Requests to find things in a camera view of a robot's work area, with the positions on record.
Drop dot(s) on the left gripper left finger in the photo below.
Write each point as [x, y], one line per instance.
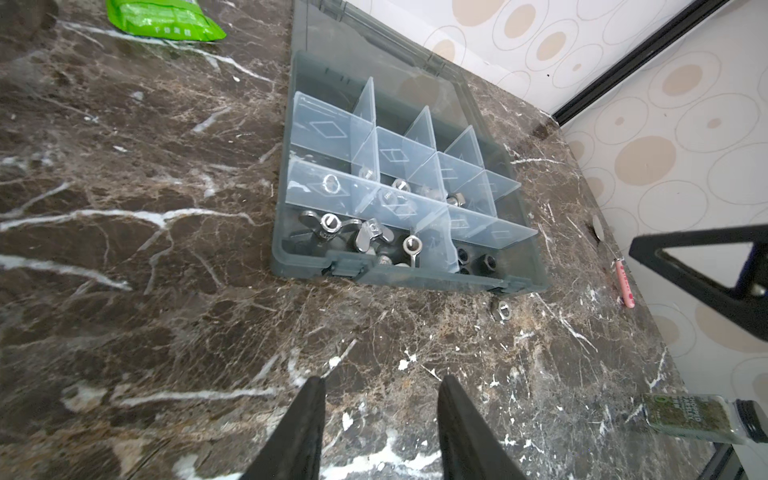
[294, 449]

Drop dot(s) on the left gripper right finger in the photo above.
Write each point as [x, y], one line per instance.
[469, 449]

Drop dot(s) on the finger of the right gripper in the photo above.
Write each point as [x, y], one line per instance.
[744, 303]

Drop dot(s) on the black hex nut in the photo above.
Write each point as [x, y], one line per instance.
[486, 264]
[463, 256]

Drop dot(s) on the silver hex bolt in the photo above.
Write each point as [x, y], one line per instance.
[456, 199]
[431, 193]

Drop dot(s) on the clear grey compartment organizer box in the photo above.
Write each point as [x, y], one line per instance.
[362, 95]

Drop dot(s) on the green snack packet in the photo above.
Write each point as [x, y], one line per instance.
[165, 19]

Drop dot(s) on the pink handled metal spoon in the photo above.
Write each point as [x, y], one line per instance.
[618, 265]

